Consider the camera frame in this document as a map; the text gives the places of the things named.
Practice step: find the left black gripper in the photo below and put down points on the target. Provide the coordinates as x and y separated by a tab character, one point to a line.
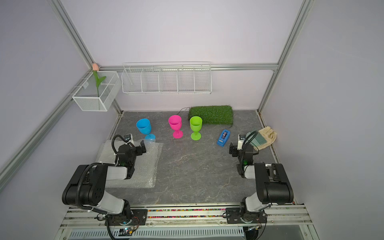
138	149

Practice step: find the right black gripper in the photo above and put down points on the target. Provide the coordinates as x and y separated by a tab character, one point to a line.
233	150

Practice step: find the blue tape dispenser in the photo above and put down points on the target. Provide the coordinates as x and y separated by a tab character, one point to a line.
223	138

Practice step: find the green plastic wine glass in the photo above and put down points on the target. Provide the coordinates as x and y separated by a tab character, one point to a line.
196	125

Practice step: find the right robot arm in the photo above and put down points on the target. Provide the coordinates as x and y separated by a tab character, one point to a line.
272	184

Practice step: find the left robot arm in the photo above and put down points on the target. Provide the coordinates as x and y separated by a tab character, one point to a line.
86	189

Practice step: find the blue plastic wine glass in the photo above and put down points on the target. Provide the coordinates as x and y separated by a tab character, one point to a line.
144	126

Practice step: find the pink plastic wine glass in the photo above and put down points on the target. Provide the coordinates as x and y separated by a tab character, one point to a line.
175	123

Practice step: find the green dustpan brush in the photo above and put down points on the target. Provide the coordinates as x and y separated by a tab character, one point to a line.
259	141

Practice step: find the artificial grass mat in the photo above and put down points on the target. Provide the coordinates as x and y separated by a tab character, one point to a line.
213	115

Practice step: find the artificial tulip flower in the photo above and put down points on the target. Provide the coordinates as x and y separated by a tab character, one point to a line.
98	80

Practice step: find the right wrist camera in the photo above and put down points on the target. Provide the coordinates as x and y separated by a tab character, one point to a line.
241	140

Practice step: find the white wire wall rack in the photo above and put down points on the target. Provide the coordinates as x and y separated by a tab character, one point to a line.
167	78

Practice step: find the white mesh wall basket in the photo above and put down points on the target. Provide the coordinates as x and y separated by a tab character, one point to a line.
86	95

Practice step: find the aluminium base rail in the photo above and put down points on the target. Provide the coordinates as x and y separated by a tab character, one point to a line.
192	221

